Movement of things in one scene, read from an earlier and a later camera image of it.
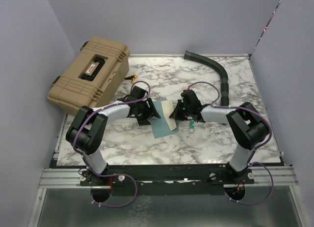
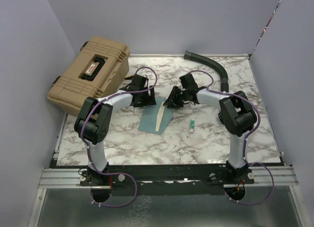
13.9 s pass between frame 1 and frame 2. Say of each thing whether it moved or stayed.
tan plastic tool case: stayed
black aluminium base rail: stayed
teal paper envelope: moved
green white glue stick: stayed
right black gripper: moved
